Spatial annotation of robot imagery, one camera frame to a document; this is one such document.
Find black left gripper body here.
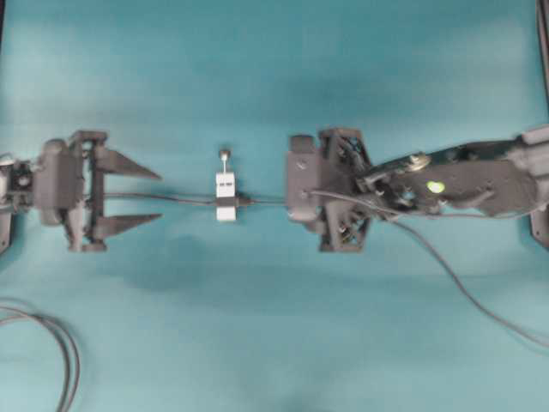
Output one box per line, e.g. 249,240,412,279
63,130,107,252

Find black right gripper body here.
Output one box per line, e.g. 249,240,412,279
318,127,371,252

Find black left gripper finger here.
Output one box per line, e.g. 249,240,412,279
94,147,161,180
98,214,162,236

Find black USB cable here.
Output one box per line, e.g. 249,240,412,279
234,195,289,208

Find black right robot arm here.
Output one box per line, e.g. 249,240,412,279
315,125,548,246

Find black female USB connector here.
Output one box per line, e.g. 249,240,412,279
105,192,240,207

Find black camera cable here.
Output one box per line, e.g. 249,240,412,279
302,188,549,348

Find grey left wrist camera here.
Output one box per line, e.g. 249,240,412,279
33,139,83,227

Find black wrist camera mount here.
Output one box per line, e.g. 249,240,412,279
286,135,327,235

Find black looped cables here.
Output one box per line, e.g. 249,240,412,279
0,296,82,412

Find black aluminium frame rail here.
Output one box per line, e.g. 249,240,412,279
536,0,549,94

